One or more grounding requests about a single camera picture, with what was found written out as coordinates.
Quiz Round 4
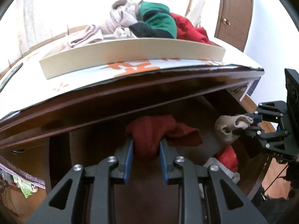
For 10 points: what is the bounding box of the light pink underwear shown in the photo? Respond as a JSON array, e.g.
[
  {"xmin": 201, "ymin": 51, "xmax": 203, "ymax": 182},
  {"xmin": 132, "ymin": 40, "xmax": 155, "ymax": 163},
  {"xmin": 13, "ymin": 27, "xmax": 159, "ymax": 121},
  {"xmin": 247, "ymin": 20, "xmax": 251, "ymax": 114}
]
[{"xmin": 66, "ymin": 25, "xmax": 103, "ymax": 49}]

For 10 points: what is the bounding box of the black smartphone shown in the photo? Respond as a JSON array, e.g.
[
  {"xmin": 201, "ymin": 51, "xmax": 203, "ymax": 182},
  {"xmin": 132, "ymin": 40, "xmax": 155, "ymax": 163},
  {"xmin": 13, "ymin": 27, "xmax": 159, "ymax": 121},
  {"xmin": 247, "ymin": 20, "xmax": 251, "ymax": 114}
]
[{"xmin": 0, "ymin": 63, "xmax": 23, "ymax": 92}]

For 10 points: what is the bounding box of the bright red underwear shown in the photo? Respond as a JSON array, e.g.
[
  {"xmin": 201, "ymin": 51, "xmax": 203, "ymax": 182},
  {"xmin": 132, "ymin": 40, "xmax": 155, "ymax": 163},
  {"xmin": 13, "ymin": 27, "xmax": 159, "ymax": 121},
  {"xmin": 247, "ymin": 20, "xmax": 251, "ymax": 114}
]
[
  {"xmin": 214, "ymin": 145, "xmax": 238, "ymax": 172},
  {"xmin": 171, "ymin": 13, "xmax": 212, "ymax": 45}
]

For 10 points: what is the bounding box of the brown wooden door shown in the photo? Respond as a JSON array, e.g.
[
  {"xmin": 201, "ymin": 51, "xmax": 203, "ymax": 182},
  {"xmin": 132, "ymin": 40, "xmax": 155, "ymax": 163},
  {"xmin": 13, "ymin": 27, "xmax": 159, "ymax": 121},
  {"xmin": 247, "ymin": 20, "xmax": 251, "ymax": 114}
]
[{"xmin": 214, "ymin": 0, "xmax": 253, "ymax": 51}]

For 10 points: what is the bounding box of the shallow cardboard tray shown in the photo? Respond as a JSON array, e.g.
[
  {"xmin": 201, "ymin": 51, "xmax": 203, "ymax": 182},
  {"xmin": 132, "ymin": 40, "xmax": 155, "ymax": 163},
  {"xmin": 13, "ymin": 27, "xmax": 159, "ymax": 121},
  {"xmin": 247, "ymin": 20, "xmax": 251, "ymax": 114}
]
[{"xmin": 40, "ymin": 38, "xmax": 226, "ymax": 79}]

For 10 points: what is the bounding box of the grey white underwear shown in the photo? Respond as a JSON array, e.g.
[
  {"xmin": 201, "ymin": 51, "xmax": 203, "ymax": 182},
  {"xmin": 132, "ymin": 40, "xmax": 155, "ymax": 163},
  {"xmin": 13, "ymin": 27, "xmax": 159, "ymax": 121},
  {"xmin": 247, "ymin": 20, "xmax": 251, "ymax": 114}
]
[{"xmin": 203, "ymin": 157, "xmax": 240, "ymax": 184}]

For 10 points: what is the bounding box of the green black striped underwear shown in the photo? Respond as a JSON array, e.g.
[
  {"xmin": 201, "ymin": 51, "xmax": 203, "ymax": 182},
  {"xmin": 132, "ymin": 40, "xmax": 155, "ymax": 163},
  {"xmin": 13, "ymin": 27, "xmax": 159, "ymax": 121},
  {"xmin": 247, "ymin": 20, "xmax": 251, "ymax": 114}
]
[{"xmin": 129, "ymin": 1, "xmax": 177, "ymax": 39}]

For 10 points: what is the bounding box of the orange cream patterned curtain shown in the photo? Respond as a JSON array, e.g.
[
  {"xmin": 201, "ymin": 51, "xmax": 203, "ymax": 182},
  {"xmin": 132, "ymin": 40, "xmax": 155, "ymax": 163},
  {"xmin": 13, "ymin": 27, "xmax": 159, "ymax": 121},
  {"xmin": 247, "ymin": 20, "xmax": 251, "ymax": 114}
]
[{"xmin": 1, "ymin": 0, "xmax": 220, "ymax": 75}]

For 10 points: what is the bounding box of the brass door knob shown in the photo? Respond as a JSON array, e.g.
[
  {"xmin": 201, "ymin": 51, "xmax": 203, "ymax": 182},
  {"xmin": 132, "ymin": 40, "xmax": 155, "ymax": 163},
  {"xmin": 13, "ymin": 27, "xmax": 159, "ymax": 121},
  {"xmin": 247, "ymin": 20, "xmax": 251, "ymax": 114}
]
[{"xmin": 223, "ymin": 18, "xmax": 231, "ymax": 26}]

